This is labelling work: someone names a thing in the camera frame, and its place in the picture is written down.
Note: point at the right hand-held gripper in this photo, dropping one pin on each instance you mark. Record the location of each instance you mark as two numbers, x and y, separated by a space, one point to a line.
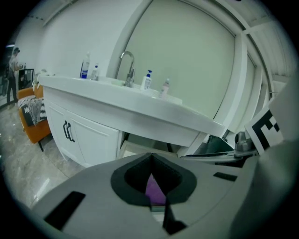
264 130

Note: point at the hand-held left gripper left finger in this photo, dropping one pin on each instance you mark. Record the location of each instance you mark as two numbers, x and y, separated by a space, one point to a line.
93 191

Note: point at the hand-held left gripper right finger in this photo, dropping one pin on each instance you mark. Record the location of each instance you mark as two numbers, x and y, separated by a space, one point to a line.
205 193

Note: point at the purple item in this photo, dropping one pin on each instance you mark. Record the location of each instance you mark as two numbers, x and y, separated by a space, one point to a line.
155 193

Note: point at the white drawer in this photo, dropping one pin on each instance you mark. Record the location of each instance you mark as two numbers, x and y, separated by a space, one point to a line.
140 145

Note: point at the white sink vanity top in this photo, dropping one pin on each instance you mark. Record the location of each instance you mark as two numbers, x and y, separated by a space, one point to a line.
144 102

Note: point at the white vanity cabinet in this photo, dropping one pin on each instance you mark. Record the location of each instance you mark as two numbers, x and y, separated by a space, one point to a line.
91 140

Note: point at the orange armchair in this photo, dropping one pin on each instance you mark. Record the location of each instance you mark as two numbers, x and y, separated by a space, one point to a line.
37 133

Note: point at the black white patterned blanket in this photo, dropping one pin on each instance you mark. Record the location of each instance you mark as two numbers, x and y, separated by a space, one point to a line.
32 112

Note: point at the small pink bottle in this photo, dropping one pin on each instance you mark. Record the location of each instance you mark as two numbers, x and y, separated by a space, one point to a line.
164 89

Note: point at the large frosted glass panel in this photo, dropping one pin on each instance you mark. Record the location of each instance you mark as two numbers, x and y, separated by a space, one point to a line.
182 58

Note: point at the small clear pump bottle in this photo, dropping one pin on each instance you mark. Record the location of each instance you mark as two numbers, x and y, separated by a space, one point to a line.
94 74

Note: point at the chrome curved faucet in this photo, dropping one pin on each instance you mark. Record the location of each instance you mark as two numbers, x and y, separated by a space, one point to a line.
130 78

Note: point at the white blue-pump bottle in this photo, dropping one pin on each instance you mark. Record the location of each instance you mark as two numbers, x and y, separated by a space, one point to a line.
146 82

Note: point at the tall clear blue-label bottle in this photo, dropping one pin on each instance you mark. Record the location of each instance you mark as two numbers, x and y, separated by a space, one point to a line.
85 68

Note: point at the black glass-front cabinet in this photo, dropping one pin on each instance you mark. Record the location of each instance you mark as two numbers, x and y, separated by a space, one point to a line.
25 78

